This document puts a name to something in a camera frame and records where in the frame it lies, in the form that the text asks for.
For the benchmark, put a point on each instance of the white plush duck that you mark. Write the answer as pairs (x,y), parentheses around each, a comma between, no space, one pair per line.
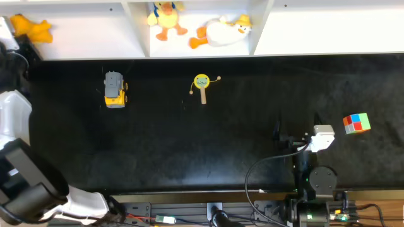
(224,33)

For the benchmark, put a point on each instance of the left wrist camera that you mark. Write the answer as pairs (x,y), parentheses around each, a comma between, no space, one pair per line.
(5,34)

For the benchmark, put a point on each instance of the yellow rattle drum toy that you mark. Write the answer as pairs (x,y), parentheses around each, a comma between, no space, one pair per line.
(202,82)

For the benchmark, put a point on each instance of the mounting rail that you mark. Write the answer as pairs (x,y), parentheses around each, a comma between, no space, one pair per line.
(189,214)

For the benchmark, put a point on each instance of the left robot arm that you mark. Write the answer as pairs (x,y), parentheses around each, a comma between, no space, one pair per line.
(19,116)

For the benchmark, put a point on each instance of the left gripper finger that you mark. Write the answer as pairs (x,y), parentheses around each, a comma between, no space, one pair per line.
(30,47)

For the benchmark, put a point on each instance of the white shelf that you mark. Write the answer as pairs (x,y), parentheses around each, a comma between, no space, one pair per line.
(315,31)

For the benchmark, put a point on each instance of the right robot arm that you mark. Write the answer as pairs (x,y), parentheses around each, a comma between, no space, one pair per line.
(322,179)

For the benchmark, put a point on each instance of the yellow plush duck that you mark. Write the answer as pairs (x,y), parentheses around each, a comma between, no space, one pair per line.
(167,17)

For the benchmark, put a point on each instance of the grey and yellow toy truck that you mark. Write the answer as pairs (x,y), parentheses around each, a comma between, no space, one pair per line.
(114,89)

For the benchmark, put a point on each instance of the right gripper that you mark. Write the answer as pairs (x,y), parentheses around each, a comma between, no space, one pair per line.
(292,141)

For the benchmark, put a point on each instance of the yellow rubber duck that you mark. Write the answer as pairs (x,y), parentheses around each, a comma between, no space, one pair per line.
(36,30)

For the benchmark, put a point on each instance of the many-coloured puzzle cube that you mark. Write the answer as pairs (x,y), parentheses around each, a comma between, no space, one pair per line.
(356,123)

